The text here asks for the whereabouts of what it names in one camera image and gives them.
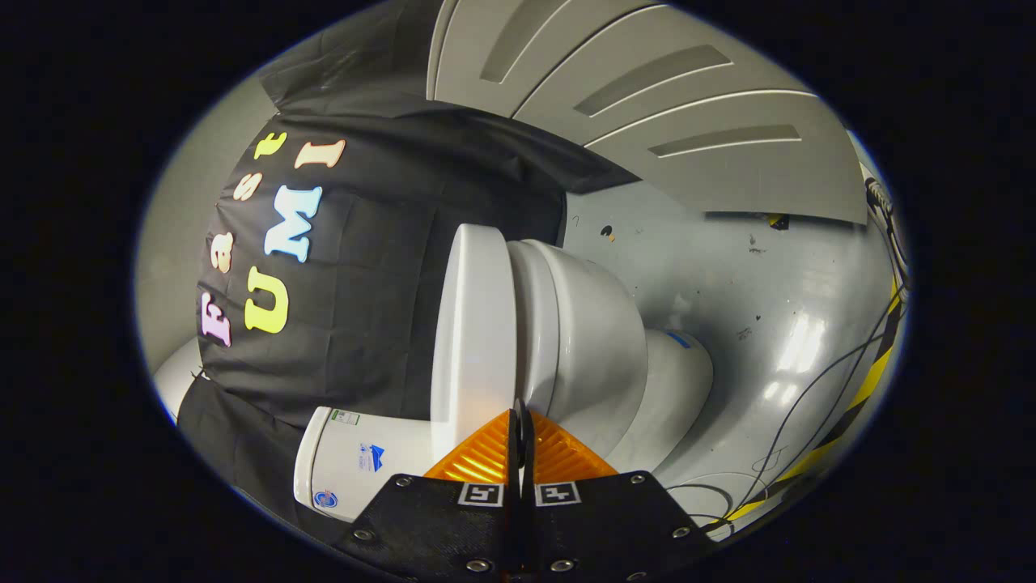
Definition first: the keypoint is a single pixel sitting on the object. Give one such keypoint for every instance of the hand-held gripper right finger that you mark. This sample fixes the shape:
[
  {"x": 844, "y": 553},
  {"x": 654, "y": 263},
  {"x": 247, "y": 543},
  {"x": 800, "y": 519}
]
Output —
[{"x": 607, "y": 526}]

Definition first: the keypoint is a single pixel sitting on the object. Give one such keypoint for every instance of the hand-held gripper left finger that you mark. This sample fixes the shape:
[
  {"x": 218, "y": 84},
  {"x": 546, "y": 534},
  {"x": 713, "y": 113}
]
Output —
[{"x": 437, "y": 526}]

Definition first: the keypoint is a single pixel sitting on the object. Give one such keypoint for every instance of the white toilet lid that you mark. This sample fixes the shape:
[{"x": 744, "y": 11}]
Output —
[{"x": 473, "y": 324}]

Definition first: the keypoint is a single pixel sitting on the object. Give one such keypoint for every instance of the white toilet with tank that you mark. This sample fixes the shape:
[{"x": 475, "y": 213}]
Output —
[{"x": 583, "y": 324}]

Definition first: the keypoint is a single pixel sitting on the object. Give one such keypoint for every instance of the black backdrop cloth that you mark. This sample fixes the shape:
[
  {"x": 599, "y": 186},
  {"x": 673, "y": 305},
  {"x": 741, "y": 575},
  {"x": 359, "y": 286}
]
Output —
[{"x": 364, "y": 267}]

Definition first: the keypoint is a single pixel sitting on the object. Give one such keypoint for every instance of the yellow black hazard tape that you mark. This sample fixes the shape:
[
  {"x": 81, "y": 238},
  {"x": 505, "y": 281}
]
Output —
[{"x": 870, "y": 380}]

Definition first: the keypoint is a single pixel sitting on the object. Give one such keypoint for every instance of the grey drawer cabinet white top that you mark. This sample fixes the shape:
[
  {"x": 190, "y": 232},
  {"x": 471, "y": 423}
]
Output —
[{"x": 647, "y": 121}]

